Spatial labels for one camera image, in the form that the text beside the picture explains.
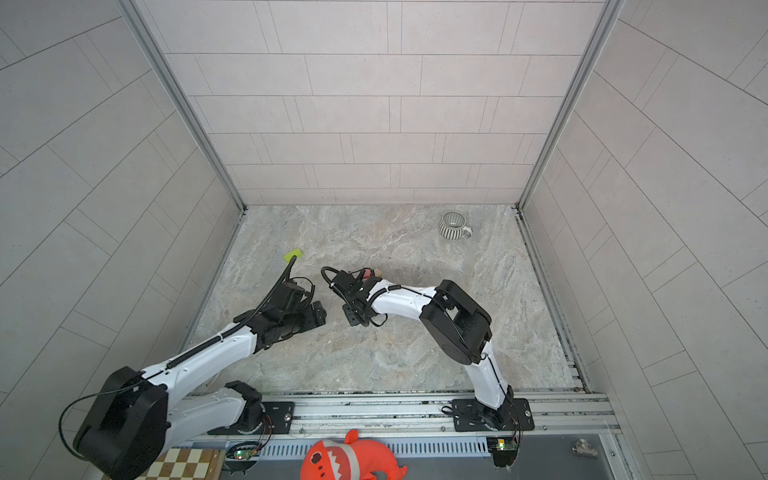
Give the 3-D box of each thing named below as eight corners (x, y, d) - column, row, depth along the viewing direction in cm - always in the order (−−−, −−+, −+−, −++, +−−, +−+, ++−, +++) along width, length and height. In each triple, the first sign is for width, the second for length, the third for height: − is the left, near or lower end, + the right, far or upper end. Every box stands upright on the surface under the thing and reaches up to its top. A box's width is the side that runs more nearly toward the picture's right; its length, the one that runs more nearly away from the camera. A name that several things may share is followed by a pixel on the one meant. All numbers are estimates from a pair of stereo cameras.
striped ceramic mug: (443, 246, 107) (446, 233, 102) (436, 225, 113) (438, 212, 108) (468, 242, 108) (471, 229, 103) (459, 222, 115) (462, 209, 109)
